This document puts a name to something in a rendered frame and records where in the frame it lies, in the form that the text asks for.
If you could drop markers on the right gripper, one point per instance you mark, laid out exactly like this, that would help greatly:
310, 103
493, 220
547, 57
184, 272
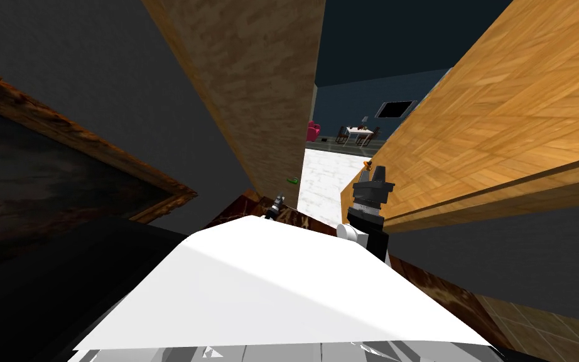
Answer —
371, 190

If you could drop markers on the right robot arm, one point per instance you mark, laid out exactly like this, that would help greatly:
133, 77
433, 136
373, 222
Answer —
372, 232

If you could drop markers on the white table with dark chairs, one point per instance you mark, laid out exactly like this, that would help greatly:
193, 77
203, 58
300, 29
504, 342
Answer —
359, 134

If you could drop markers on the pink armchair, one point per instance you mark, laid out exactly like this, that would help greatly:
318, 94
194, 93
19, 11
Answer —
313, 131

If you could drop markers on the orange wooden door leaf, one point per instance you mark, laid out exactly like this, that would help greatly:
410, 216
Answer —
495, 115

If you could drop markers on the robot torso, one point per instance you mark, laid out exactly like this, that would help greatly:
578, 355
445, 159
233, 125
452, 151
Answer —
279, 291

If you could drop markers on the black wall screen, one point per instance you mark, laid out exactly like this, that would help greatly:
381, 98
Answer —
395, 109

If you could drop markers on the dark painting in brown frame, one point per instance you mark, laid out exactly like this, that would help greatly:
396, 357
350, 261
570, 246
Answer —
43, 171

